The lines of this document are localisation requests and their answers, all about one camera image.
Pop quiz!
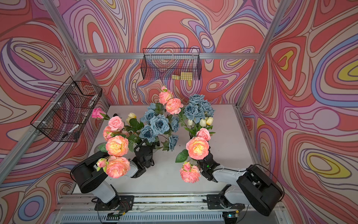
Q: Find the white tape roll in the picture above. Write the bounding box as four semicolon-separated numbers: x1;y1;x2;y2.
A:
94;142;107;153

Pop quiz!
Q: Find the pink rose bunch right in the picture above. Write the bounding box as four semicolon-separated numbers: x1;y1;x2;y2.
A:
175;128;213;183

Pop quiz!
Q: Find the blue rose bouquet left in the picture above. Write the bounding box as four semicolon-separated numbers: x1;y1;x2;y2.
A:
125;103;179;152

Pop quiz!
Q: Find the black wire basket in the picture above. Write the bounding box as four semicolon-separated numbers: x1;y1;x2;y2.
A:
30;77;102;142
141;47;202;81

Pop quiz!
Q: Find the black wire basket left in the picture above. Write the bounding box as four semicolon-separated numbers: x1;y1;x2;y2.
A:
30;77;102;142

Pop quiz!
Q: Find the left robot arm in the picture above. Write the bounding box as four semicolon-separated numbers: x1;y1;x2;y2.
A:
70;140;159;213

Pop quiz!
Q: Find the blue rose bouquet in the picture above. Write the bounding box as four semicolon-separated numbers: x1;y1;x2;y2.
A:
125;103;179;152
182;94;214;138

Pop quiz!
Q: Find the black wire basket back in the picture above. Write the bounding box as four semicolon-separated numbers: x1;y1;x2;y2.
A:
141;47;202;81

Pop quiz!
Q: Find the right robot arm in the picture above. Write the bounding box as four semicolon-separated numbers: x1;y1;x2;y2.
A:
197;155;285;217

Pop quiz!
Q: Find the yellow sponge in basket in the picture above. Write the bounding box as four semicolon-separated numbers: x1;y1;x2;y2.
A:
171;72;194;81

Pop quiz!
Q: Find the blue rose bouquet right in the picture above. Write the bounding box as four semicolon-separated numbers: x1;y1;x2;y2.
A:
182;94;214;138

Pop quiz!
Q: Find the pink rose bunch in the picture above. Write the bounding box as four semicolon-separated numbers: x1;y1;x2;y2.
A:
175;128;213;183
159;86;183;115

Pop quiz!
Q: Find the pink rose bunch centre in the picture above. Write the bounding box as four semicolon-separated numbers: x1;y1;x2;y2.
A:
159;86;183;115

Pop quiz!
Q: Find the pink rose stem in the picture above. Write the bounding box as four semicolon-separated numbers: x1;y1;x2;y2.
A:
91;107;110;120
96;115;131;178

